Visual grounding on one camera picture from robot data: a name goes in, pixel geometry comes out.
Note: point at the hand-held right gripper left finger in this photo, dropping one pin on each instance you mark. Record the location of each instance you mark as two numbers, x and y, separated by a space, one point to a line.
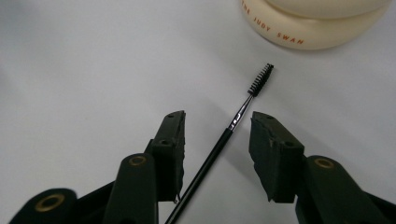
169 155

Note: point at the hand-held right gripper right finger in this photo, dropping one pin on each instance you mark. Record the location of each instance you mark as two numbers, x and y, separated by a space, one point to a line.
275 158

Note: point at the thin black spoolie brush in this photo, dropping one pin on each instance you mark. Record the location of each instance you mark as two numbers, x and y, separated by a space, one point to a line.
214 151

